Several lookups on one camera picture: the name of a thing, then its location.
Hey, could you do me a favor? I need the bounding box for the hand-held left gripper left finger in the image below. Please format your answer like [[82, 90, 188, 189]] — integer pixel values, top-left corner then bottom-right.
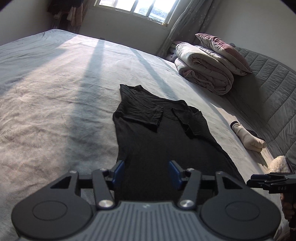
[[50, 160, 126, 210]]

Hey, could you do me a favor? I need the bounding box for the folded beige quilt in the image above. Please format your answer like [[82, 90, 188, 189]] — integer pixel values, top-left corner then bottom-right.
[[174, 42, 234, 95]]

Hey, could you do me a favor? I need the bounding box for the window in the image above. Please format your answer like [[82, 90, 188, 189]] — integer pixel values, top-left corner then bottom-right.
[[92, 0, 182, 25]]

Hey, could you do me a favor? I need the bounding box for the grey quilted headboard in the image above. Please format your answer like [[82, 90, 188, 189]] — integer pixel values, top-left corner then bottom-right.
[[228, 43, 296, 169]]

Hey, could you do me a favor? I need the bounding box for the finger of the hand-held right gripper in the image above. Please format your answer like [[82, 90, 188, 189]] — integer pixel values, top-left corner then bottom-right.
[[246, 174, 270, 189]]

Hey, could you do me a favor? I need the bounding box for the person's right hand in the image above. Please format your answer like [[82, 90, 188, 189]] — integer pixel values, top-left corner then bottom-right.
[[280, 193, 295, 220]]

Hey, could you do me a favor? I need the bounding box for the white plush toy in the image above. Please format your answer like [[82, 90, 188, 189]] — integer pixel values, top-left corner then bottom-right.
[[267, 156, 292, 174]]

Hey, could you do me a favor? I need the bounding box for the black t-shirt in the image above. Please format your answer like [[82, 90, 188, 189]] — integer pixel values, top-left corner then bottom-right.
[[112, 84, 245, 202]]

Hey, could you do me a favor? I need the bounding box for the patterned cloth bundle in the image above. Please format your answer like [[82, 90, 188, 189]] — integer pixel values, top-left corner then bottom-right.
[[169, 40, 184, 62]]

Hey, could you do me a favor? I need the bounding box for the folded cream garment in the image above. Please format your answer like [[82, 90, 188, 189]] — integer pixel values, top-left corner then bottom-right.
[[230, 121, 267, 153]]

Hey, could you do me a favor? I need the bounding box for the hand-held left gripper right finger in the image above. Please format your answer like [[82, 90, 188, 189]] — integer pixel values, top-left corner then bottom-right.
[[168, 160, 243, 210]]

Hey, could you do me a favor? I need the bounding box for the hanging pink garment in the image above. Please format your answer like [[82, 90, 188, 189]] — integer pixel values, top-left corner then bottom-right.
[[66, 6, 85, 27]]

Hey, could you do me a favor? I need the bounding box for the maroon pillow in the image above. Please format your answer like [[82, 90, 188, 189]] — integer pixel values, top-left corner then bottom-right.
[[195, 33, 252, 74]]

